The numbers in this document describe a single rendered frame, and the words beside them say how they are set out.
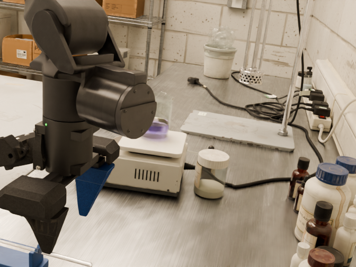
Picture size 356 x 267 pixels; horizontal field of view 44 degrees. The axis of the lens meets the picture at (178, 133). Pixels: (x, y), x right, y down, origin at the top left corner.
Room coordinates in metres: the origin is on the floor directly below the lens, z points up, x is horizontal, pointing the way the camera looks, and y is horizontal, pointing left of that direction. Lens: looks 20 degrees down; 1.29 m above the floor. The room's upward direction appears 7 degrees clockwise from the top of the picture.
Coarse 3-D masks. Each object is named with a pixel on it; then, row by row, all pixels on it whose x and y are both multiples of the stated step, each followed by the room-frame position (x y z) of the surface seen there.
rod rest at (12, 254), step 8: (0, 248) 0.51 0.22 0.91; (8, 248) 0.51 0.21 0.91; (40, 248) 0.49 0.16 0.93; (0, 256) 0.49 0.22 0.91; (8, 256) 0.49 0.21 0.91; (16, 256) 0.49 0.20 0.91; (24, 256) 0.50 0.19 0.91; (32, 256) 0.47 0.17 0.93; (40, 256) 0.49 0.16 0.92; (0, 264) 0.48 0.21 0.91; (8, 264) 0.48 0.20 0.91; (16, 264) 0.48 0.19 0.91; (24, 264) 0.48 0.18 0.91; (32, 264) 0.47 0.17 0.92; (40, 264) 0.48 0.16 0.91; (48, 264) 0.49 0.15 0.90
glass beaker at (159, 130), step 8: (160, 96) 0.84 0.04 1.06; (168, 96) 0.83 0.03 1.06; (160, 104) 0.78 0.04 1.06; (168, 104) 0.79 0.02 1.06; (160, 112) 0.78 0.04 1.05; (168, 112) 0.79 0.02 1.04; (160, 120) 0.78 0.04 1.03; (168, 120) 0.79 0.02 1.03; (152, 128) 0.78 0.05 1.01; (160, 128) 0.78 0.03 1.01; (168, 128) 0.80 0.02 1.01; (144, 136) 0.78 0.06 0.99; (152, 136) 0.78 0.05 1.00; (160, 136) 0.78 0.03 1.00; (168, 136) 0.80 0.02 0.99
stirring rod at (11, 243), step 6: (0, 240) 0.49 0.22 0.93; (6, 240) 0.49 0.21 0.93; (18, 246) 0.49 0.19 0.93; (24, 246) 0.48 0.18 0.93; (30, 246) 0.48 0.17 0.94; (36, 252) 0.48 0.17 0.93; (42, 252) 0.48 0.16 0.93; (60, 258) 0.47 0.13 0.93; (66, 258) 0.47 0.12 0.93; (72, 258) 0.47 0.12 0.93; (84, 264) 0.46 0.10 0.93; (90, 264) 0.46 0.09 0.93
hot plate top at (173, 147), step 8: (176, 136) 0.82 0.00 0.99; (184, 136) 0.83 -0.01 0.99; (120, 144) 0.74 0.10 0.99; (128, 144) 0.75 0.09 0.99; (136, 144) 0.75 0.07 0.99; (144, 144) 0.76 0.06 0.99; (152, 144) 0.76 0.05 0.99; (160, 144) 0.77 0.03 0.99; (168, 144) 0.77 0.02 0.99; (176, 144) 0.78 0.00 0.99; (184, 144) 0.79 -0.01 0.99; (136, 152) 0.74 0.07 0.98; (144, 152) 0.73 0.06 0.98; (152, 152) 0.73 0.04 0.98; (160, 152) 0.73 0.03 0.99; (168, 152) 0.73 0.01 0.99; (176, 152) 0.74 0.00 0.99
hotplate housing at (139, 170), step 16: (128, 160) 0.73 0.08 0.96; (144, 160) 0.73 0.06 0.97; (160, 160) 0.73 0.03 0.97; (176, 160) 0.74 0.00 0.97; (112, 176) 0.73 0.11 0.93; (128, 176) 0.73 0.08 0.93; (144, 176) 0.73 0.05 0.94; (160, 176) 0.73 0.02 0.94; (176, 176) 0.72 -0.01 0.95; (160, 192) 0.73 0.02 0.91; (176, 192) 0.73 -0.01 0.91
